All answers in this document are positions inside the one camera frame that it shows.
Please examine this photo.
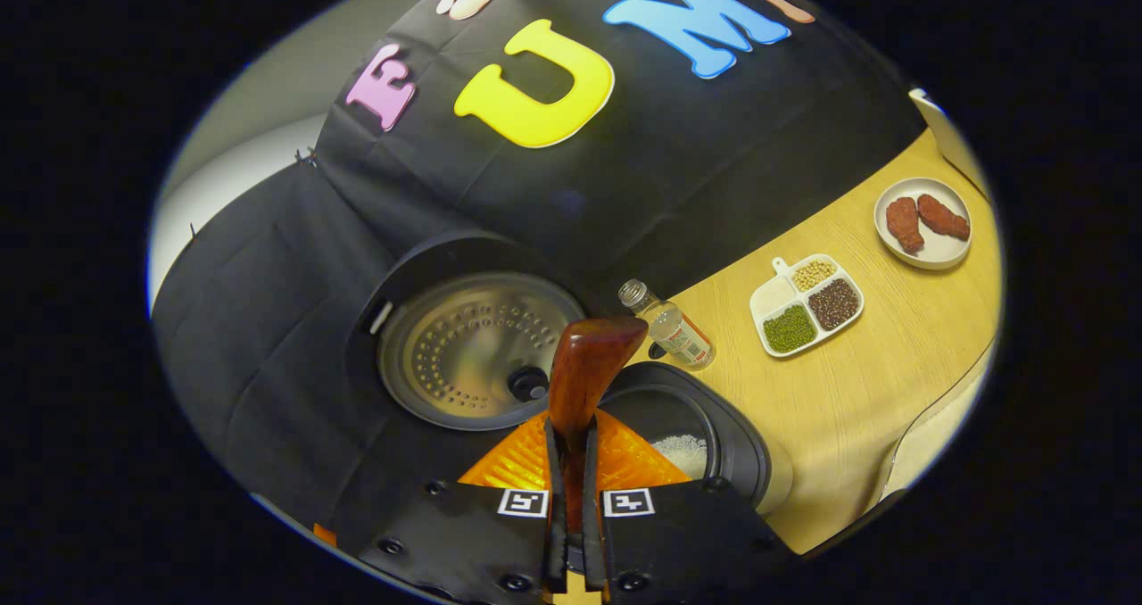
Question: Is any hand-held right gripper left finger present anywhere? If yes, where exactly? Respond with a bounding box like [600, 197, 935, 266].
[357, 409, 569, 605]

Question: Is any white rice pile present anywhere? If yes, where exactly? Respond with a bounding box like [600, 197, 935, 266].
[892, 373, 987, 494]
[650, 434, 710, 481]

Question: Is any dark grey rice cooker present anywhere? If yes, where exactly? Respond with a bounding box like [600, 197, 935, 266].
[343, 230, 795, 570]

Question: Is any white round plate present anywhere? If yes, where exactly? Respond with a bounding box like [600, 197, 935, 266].
[873, 177, 973, 271]

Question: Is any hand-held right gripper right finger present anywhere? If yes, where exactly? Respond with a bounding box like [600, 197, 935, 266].
[582, 409, 799, 605]

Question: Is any brown wooden spoon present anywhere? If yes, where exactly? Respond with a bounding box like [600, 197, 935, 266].
[546, 317, 650, 535]

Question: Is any small clear glass bottle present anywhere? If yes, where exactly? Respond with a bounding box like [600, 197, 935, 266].
[618, 278, 716, 371]

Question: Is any white divided bean dish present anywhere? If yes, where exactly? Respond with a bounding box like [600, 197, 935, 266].
[749, 253, 865, 359]

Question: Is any red-brown meat piece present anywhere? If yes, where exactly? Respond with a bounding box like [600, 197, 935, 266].
[886, 196, 925, 254]
[917, 194, 971, 242]

